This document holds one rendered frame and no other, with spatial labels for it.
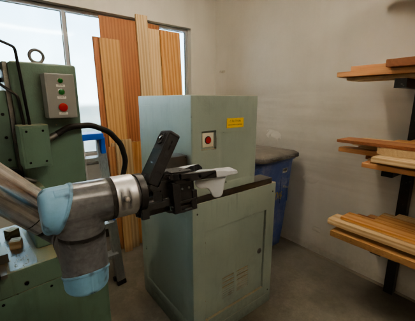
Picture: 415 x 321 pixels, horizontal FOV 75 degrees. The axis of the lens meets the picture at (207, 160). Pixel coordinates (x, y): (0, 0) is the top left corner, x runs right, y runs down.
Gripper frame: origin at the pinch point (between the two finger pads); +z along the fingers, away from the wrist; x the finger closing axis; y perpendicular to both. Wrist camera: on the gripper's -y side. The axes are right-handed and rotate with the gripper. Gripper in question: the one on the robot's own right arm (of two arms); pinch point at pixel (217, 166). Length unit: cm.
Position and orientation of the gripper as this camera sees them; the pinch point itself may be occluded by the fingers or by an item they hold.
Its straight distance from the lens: 62.3
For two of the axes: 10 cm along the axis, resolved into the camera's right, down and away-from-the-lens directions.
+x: 5.9, 0.4, -8.0
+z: 8.0, -1.3, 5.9
